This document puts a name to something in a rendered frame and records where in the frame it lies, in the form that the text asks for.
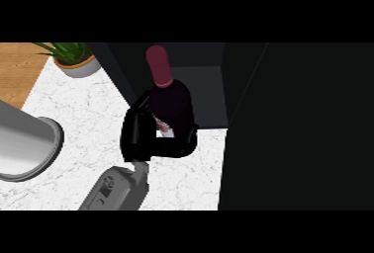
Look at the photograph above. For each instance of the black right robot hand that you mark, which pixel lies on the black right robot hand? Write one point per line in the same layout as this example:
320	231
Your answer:
136	141

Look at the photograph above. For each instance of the dark wine bottle red cap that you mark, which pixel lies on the dark wine bottle red cap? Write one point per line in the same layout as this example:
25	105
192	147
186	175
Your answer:
173	102

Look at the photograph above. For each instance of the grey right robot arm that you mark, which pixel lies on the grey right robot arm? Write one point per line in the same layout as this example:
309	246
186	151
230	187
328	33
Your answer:
116	191

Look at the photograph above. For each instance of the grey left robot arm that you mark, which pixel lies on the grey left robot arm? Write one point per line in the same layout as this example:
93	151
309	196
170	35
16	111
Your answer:
23	145

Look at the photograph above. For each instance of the dark grey cabinet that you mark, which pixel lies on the dark grey cabinet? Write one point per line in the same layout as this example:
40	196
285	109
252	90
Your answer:
204	92

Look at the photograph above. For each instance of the dark grey cabinet door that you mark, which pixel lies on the dark grey cabinet door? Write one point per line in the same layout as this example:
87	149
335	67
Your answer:
301	131

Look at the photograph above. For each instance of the green plant in grey pot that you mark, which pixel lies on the green plant in grey pot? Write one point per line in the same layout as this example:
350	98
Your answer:
77	64

